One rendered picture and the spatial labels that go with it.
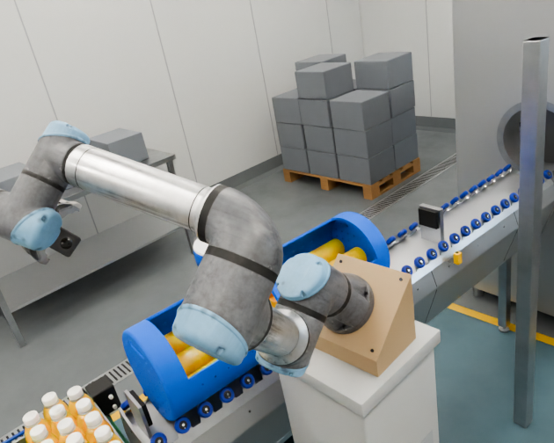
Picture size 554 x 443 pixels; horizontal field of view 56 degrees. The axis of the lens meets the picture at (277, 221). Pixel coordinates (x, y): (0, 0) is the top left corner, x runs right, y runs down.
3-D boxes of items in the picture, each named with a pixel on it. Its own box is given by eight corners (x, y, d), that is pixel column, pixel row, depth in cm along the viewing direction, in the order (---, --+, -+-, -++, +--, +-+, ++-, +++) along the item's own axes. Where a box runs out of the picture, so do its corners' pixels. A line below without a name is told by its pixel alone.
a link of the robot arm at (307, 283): (356, 273, 121) (326, 252, 111) (335, 329, 118) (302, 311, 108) (316, 263, 129) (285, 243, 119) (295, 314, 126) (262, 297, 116)
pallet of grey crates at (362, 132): (420, 170, 534) (413, 51, 484) (372, 199, 489) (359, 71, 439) (332, 156, 619) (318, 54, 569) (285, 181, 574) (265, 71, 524)
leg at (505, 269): (511, 329, 297) (513, 232, 271) (506, 334, 294) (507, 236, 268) (501, 325, 302) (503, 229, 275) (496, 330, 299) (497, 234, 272)
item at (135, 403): (158, 437, 147) (146, 403, 141) (150, 441, 145) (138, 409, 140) (143, 418, 154) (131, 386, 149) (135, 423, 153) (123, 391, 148)
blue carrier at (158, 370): (393, 293, 186) (389, 222, 173) (183, 441, 141) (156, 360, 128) (337, 267, 207) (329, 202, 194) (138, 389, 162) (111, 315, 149)
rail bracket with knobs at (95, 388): (126, 412, 162) (116, 387, 157) (104, 425, 158) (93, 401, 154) (113, 396, 169) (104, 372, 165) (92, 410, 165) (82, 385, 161)
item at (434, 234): (444, 242, 215) (443, 207, 209) (439, 246, 213) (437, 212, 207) (424, 236, 223) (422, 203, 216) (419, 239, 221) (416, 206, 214)
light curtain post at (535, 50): (532, 421, 240) (550, 36, 168) (525, 428, 236) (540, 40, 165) (519, 414, 244) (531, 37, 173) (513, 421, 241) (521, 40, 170)
